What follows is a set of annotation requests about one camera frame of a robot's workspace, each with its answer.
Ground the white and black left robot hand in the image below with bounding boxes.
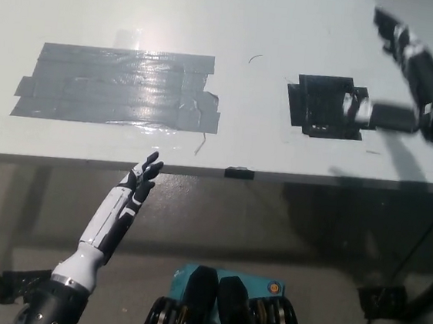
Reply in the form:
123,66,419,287
50,142,166,299

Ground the black robot torso teal top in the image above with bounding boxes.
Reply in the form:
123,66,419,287
140,259,316,324

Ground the black tape square patch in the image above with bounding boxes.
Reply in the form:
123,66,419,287
281,71,371,143

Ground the grey duct tape patch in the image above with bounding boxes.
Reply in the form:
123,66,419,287
9,35,227,138

